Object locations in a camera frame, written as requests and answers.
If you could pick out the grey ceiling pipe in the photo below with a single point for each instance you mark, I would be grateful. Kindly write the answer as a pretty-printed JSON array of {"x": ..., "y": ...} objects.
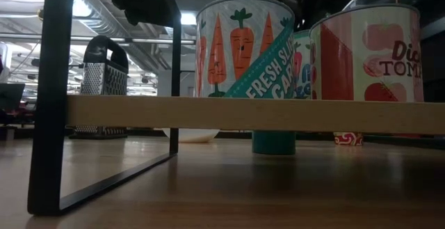
[{"x": 153, "y": 41}]

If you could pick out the white bowl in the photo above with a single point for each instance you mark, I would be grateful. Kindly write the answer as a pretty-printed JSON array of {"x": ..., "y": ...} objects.
[{"x": 194, "y": 135}]

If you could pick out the dark cabinet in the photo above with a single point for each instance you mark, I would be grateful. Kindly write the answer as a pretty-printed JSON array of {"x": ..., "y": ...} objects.
[{"x": 434, "y": 65}]

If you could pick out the teal green printed can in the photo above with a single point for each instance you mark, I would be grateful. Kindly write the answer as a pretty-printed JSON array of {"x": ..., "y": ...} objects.
[{"x": 273, "y": 143}]

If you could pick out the diced tomatoes can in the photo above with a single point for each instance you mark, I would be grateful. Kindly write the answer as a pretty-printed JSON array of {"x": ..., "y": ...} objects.
[{"x": 365, "y": 65}]

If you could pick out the mixed vegetables can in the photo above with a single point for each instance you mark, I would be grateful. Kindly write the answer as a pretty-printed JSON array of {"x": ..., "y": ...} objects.
[{"x": 301, "y": 69}]

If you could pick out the wooden shelf with black frame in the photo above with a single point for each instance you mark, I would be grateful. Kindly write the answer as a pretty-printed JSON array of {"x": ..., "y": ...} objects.
[{"x": 243, "y": 114}]

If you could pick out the dark monitor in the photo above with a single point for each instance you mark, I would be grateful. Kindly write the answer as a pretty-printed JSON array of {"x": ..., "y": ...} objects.
[{"x": 10, "y": 98}]

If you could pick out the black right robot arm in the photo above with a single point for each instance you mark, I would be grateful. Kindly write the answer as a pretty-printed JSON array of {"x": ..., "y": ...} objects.
[{"x": 313, "y": 2}]

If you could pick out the red can with white swirls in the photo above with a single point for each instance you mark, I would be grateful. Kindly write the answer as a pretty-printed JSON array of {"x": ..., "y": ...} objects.
[{"x": 347, "y": 139}]

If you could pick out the white can with orange carrots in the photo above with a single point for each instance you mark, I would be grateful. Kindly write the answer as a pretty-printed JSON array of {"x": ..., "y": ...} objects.
[{"x": 240, "y": 48}]

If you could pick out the black aluminium table frame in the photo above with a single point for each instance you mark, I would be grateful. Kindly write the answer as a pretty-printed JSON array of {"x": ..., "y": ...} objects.
[{"x": 403, "y": 141}]

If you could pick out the ceiling light panel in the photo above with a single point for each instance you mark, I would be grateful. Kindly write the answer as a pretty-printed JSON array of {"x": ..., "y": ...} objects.
[{"x": 188, "y": 18}]

